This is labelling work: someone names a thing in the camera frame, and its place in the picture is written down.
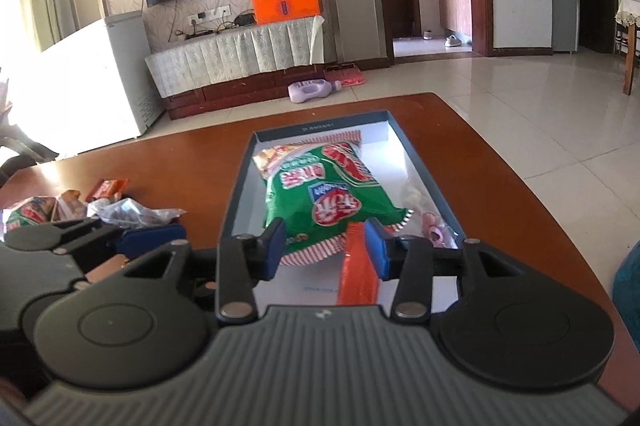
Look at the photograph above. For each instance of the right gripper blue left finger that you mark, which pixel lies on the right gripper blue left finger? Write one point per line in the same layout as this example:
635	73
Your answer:
243	261

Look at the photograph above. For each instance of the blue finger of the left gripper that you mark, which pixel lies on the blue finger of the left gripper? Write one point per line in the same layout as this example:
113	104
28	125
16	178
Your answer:
136	243

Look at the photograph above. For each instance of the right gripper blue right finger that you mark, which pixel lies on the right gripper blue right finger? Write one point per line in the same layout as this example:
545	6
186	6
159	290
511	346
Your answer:
409	260

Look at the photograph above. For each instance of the clear sunflower seed bag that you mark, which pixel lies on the clear sunflower seed bag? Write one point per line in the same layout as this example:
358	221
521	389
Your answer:
130	214

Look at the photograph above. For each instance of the orange red snack packet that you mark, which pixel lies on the orange red snack packet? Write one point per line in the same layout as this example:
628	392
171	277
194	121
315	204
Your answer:
358	281

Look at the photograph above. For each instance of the small orange snack packet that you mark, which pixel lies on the small orange snack packet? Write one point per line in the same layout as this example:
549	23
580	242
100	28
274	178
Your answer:
111	189

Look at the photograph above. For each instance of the clear peanut snack packet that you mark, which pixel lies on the clear peanut snack packet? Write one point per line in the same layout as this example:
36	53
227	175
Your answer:
68	206

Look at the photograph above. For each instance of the green chips bag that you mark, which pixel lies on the green chips bag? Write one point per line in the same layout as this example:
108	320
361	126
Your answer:
32	211
317	186

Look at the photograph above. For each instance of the brown white pastry packet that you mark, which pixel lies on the brown white pastry packet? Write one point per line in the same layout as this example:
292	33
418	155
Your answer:
107	268

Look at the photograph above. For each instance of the pink wrapped candy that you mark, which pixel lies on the pink wrapped candy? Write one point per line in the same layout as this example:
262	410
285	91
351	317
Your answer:
437	231

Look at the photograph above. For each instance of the dark blue shallow box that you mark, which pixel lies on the dark blue shallow box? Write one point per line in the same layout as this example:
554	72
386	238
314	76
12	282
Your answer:
392	159

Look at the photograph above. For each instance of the stack of papers and folders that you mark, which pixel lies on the stack of papers and folders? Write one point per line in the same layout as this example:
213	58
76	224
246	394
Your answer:
28	152

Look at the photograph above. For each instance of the white chest freezer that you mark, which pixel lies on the white chest freezer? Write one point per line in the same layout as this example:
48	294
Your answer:
90	90

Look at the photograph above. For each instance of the purple detergent bottle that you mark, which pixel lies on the purple detergent bottle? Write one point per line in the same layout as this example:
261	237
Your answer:
300	92

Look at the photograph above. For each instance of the tv cabinet with lace cloth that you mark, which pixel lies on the tv cabinet with lace cloth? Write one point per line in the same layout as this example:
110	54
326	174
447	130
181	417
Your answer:
237	66

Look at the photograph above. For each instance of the pink floor scale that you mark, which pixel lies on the pink floor scale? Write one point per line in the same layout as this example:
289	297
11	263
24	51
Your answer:
345	74

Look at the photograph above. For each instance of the blue plastic bag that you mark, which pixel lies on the blue plastic bag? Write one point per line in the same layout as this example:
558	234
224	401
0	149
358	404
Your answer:
626	293

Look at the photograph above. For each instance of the white shoe in doorway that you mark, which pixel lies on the white shoe in doorway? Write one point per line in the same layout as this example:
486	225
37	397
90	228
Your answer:
452	41

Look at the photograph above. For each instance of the black router on cabinet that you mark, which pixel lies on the black router on cabinet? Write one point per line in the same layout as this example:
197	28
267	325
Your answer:
245	19

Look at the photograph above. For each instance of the wooden bathroom cabinet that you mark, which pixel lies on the wooden bathroom cabinet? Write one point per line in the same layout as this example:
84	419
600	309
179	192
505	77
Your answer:
455	3

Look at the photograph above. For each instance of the dining table with lace cloth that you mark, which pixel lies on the dining table with lace cloth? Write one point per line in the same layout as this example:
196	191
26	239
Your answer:
627	15

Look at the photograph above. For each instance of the wall power socket strip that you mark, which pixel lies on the wall power socket strip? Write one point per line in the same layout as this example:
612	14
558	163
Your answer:
220	14

